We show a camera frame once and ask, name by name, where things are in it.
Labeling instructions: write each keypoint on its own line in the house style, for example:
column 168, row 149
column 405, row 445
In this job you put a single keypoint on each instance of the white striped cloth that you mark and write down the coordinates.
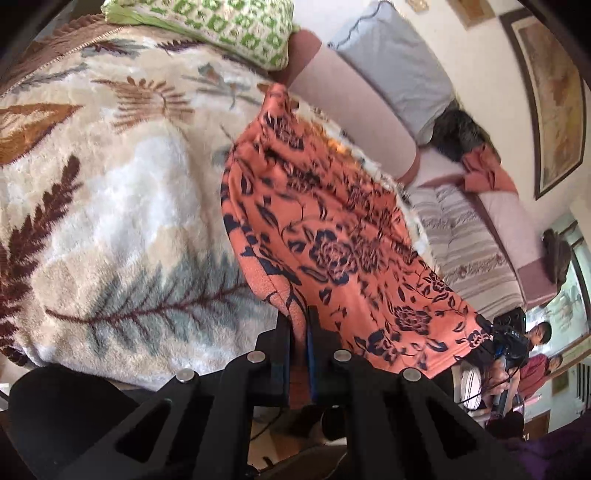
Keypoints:
column 468, row 385

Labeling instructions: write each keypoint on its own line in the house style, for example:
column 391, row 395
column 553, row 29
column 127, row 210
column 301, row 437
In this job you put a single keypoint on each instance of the striped cushion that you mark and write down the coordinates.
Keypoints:
column 466, row 249

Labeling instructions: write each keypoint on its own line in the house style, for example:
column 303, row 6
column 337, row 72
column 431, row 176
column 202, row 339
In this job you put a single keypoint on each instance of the wall plaque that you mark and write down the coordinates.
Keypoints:
column 471, row 10

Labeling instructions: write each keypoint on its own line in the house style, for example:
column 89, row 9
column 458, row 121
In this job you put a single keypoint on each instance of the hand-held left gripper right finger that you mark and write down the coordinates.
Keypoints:
column 313, row 374

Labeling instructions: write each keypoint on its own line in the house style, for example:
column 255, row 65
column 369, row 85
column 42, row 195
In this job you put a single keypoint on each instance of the grey pillow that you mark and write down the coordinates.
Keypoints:
column 397, row 60

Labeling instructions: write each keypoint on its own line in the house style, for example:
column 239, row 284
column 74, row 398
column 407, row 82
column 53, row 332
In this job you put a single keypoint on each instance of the leaf print blanket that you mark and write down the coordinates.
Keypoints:
column 115, row 207

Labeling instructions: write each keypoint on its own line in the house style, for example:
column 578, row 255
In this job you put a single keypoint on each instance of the person's right hand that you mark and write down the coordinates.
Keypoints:
column 502, row 381

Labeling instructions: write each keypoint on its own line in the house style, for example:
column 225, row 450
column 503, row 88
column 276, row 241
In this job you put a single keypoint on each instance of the framed wall picture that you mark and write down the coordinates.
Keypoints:
column 554, row 101

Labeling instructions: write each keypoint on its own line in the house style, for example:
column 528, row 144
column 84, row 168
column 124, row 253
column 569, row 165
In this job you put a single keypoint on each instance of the rust orange cloth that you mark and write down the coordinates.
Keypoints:
column 489, row 173

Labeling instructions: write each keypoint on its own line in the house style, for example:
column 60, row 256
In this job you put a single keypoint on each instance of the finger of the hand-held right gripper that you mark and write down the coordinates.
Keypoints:
column 485, row 325

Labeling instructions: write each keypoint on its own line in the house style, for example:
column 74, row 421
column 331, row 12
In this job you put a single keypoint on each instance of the pink bolster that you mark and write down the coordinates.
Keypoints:
column 351, row 106

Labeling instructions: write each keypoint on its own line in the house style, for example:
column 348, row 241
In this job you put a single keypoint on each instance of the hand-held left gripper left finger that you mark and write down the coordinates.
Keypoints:
column 282, row 369

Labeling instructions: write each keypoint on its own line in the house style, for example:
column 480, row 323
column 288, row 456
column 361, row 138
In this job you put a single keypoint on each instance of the light switch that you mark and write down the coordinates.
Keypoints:
column 418, row 3

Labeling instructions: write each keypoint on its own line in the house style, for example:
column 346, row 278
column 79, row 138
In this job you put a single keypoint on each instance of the dark hanging bag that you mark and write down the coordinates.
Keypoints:
column 556, row 258

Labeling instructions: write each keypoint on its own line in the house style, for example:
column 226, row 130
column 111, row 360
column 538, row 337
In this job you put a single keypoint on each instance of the green checked pillow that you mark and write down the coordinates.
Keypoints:
column 217, row 27

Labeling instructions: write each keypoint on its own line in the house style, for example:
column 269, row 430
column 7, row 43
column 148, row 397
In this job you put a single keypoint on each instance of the dark furry cloth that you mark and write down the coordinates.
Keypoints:
column 461, row 131

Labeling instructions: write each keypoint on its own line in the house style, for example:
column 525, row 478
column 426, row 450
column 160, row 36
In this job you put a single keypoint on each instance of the purple clothing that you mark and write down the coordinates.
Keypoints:
column 554, row 454

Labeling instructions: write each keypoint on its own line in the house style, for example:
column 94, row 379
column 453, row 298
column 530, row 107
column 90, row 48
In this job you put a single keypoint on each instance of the orange floral garment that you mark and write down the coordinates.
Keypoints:
column 332, row 221

